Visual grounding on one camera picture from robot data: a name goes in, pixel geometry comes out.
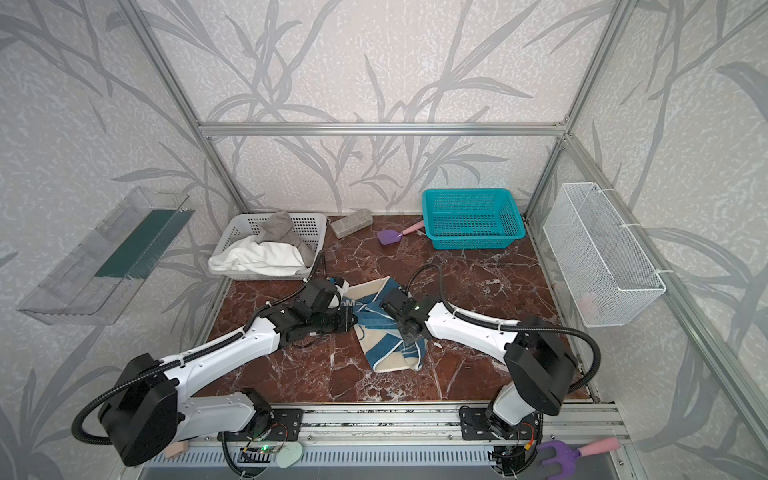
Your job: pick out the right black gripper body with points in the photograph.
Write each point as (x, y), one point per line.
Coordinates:
(395, 312)

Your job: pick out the white wire mesh basket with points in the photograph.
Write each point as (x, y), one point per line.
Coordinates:
(607, 273)

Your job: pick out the purple pink toy fork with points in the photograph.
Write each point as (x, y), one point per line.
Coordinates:
(567, 457)

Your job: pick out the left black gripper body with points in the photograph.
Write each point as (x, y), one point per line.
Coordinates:
(345, 319)

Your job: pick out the white perforated plastic basket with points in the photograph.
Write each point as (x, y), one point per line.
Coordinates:
(311, 227)

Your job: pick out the grey sponge block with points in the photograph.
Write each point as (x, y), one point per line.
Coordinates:
(352, 223)

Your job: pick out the grey towel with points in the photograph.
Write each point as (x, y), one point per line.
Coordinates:
(279, 228)

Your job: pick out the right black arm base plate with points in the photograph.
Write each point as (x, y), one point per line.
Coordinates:
(477, 424)

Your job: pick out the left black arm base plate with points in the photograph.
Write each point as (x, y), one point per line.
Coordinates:
(279, 425)

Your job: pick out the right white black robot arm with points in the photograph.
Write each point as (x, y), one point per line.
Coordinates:
(540, 366)

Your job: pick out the blue beige Doraemon towel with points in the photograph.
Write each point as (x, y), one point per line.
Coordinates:
(379, 338)

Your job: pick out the clear acrylic wall shelf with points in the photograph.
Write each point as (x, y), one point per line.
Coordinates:
(94, 284)

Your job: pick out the white towel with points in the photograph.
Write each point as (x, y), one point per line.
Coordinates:
(272, 259)

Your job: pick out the teal plastic basket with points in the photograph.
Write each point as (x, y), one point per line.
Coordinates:
(472, 218)

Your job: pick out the small green circuit board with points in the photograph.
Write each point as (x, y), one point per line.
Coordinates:
(260, 453)

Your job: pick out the aluminium front rail frame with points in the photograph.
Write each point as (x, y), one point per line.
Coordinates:
(407, 434)

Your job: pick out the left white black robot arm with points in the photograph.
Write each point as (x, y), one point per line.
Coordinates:
(155, 403)

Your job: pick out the purple pink toy spatula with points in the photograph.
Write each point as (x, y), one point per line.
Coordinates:
(390, 236)

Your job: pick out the pale green oval disc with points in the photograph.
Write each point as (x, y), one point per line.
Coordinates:
(289, 454)

